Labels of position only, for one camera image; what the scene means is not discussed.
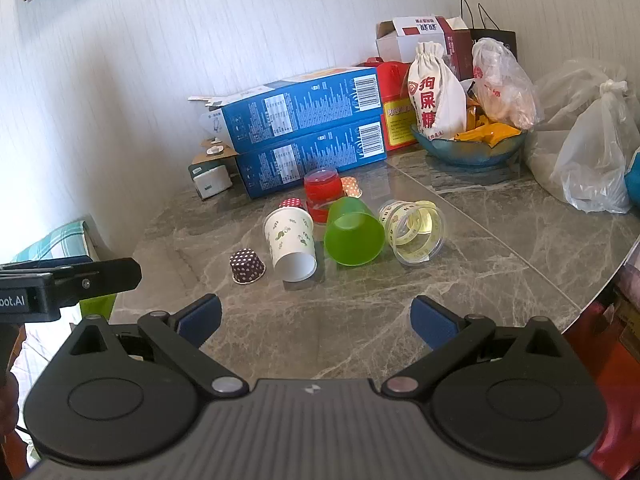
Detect red plastic jar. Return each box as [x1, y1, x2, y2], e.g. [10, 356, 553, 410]
[303, 167, 346, 224]

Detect small white box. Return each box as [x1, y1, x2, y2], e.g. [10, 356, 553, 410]
[193, 165, 234, 201]

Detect clear plastic snack bag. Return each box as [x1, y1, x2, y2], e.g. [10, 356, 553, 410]
[471, 37, 539, 131]

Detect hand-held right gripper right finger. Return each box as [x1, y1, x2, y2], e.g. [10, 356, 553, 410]
[382, 296, 571, 402]

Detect knotted translucent plastic bag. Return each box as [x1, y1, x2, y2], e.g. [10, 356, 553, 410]
[556, 79, 633, 215]

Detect bright green object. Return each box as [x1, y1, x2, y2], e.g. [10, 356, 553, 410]
[79, 296, 117, 322]

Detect large translucent plastic bag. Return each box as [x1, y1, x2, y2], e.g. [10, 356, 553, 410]
[524, 58, 630, 196]

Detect red cloth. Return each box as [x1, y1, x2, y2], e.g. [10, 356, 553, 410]
[564, 265, 640, 472]

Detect brown cardboard package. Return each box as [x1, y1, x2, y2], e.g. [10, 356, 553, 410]
[188, 136, 240, 181]

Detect red box yellow label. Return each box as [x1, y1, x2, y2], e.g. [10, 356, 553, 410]
[356, 56, 420, 154]

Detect clear plastic cup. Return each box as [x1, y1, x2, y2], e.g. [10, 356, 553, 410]
[378, 198, 447, 266]

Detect white leaf-print paper cup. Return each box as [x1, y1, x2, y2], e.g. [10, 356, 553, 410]
[263, 207, 319, 281]

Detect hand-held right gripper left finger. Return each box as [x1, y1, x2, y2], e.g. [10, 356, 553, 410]
[65, 294, 250, 400]

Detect purple polka-dot cupcake liner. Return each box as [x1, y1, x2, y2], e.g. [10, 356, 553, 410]
[229, 248, 267, 285]

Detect white cloth drawstring bag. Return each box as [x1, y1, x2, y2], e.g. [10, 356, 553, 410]
[407, 42, 469, 140]

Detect blue object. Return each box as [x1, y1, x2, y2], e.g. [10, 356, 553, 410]
[624, 147, 640, 197]

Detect white and red carton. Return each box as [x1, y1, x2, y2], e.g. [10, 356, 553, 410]
[375, 15, 474, 81]

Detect upper blue cardboard box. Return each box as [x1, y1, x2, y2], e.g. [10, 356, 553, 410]
[188, 66, 384, 154]

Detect plaid cushioned chair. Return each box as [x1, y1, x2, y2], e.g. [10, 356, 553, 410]
[9, 216, 110, 272]

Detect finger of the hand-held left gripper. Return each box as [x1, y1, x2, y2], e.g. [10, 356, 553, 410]
[50, 258, 143, 312]
[0, 256, 96, 275]

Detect orange snack packets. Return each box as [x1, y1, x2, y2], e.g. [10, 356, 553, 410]
[454, 102, 522, 149]

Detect blue glass bowl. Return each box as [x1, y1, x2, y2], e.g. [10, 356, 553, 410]
[410, 122, 529, 167]

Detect black paper bag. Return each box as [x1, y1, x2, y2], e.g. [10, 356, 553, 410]
[459, 0, 518, 57]

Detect green plastic cup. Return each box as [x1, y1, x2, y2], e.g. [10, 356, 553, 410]
[323, 196, 385, 267]

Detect blue cardboard box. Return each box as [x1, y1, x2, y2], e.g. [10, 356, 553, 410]
[234, 114, 389, 200]
[188, 66, 384, 154]

